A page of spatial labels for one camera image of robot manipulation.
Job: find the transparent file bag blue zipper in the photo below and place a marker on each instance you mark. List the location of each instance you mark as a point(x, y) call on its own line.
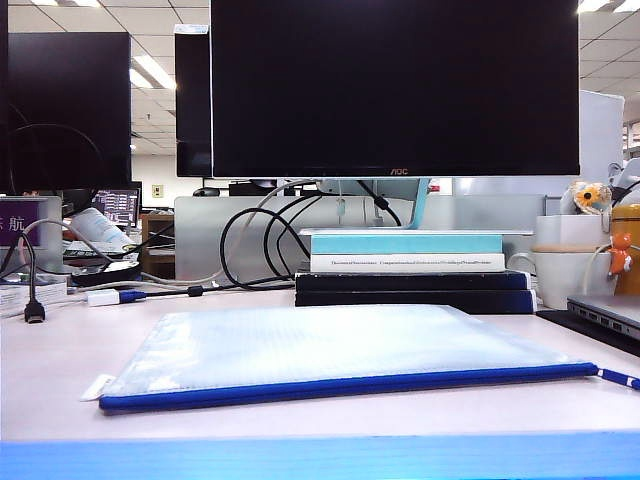
point(320, 350)

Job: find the small white hanging plug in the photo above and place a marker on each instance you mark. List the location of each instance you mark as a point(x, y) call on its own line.
point(341, 207)

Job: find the teal spine book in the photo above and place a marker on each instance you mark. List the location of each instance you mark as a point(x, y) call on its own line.
point(400, 244)

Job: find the white spine book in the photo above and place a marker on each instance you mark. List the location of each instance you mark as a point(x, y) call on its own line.
point(400, 262)

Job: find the thin dark navy book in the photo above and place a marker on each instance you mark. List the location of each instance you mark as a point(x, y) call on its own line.
point(410, 280)

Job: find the black computer mouse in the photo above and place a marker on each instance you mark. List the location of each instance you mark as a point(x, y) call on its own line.
point(206, 191)

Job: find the brown wooden cabinet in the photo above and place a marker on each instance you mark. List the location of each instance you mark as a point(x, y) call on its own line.
point(157, 235)

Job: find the black AOC computer monitor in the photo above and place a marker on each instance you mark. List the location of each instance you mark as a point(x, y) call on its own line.
point(395, 85)

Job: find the black monitor with glossy bezel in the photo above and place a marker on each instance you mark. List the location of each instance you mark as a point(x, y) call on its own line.
point(192, 100)

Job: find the small background monitor with code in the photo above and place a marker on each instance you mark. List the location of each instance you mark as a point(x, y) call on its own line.
point(117, 205)

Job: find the black round flat object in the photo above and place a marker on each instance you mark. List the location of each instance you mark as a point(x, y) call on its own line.
point(105, 274)

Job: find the white plastic tube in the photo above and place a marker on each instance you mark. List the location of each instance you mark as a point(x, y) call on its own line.
point(100, 225)

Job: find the white adapter with blue plug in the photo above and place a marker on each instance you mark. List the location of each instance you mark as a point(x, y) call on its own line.
point(102, 298)

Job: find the white mug with wooden lid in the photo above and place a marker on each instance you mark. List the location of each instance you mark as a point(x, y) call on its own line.
point(560, 275)

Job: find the white square box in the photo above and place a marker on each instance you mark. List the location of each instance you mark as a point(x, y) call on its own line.
point(570, 227)

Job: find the stack of white papers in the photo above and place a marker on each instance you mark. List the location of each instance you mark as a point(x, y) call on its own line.
point(50, 295)

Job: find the sunflower plush toy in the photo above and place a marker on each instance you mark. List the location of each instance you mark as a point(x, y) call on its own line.
point(592, 195)

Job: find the large black matte monitor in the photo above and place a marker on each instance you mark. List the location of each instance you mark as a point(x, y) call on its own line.
point(70, 100)

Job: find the silver laptop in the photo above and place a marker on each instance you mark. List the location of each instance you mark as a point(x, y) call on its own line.
point(610, 312)

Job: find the orange fox figurine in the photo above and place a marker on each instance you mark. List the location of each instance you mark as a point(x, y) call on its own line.
point(620, 250)

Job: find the purple sign in acrylic stand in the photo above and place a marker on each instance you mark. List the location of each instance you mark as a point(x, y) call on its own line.
point(20, 222)

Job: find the white panel board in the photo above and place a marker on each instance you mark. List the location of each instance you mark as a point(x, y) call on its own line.
point(602, 135)

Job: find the white plush figure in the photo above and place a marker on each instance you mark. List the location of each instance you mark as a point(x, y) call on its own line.
point(627, 175)

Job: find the wall switch plate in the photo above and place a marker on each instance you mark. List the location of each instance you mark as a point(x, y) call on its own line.
point(158, 190)

